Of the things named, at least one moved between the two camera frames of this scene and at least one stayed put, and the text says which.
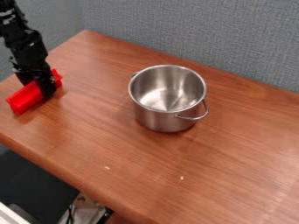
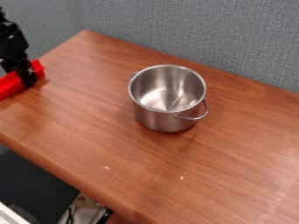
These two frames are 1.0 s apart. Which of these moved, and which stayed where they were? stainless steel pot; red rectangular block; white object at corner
Moved: red rectangular block
Stayed: stainless steel pot; white object at corner
